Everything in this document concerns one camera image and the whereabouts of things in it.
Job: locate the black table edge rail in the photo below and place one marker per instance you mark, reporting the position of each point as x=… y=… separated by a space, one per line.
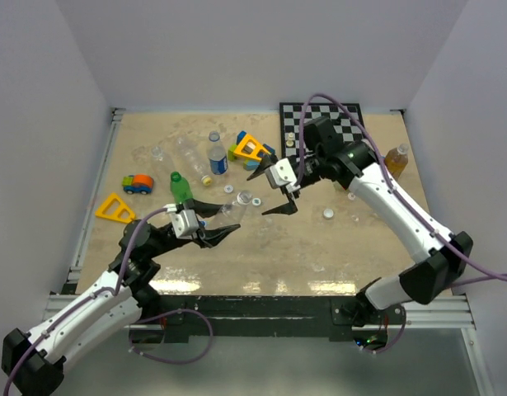
x=336 y=317

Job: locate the brown tea bottle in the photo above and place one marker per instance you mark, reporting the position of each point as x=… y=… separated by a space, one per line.
x=396 y=160

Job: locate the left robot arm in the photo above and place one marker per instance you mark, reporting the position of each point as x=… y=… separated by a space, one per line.
x=36 y=361

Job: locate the orange blue toy car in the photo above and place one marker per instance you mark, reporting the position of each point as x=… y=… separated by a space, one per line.
x=138 y=184

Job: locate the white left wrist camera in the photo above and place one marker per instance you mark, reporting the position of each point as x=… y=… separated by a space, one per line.
x=184 y=221

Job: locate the green plastic bottle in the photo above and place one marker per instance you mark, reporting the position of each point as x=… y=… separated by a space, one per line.
x=180 y=188

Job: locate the blue purple toy block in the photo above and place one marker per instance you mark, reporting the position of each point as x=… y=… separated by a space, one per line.
x=267 y=150

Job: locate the Pepsi label clear bottle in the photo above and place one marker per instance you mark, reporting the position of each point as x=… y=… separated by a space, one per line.
x=217 y=154

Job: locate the yellow triangle toy block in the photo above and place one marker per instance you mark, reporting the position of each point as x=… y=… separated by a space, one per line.
x=249 y=148

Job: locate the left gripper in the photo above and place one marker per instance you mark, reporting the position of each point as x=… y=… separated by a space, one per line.
x=210 y=238

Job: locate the clear bottle white cap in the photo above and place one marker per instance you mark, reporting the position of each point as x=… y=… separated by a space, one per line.
x=232 y=212

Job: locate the clear bottle yellow cap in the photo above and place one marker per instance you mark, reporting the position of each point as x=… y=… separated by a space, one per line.
x=193 y=160

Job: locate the teal green toy block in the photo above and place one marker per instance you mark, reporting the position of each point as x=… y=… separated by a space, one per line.
x=250 y=165

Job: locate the clear bottle far left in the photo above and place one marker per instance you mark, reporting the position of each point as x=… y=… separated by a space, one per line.
x=157 y=153

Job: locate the black white chessboard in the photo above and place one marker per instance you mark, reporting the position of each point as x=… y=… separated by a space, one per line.
x=290 y=112

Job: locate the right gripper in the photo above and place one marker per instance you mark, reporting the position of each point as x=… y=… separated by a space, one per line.
x=287 y=208

